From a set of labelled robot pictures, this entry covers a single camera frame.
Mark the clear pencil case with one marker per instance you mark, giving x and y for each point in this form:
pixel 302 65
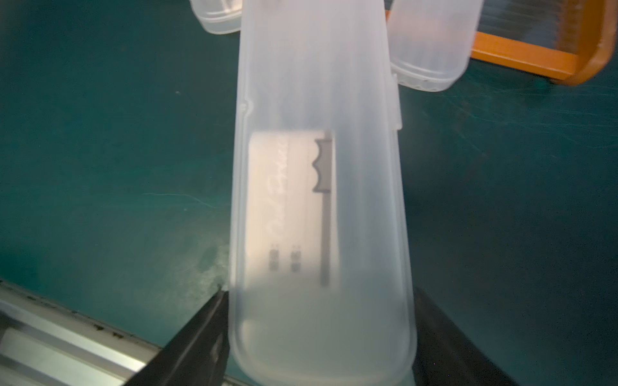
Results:
pixel 320 289
pixel 431 41
pixel 218 17

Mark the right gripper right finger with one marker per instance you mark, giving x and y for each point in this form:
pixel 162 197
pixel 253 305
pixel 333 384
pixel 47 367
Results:
pixel 445 355

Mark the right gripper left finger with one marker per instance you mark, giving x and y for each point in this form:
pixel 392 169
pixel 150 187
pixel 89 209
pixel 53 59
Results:
pixel 198 354

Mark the orange three-tier shelf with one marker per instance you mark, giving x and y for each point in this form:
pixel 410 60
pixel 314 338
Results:
pixel 567 42

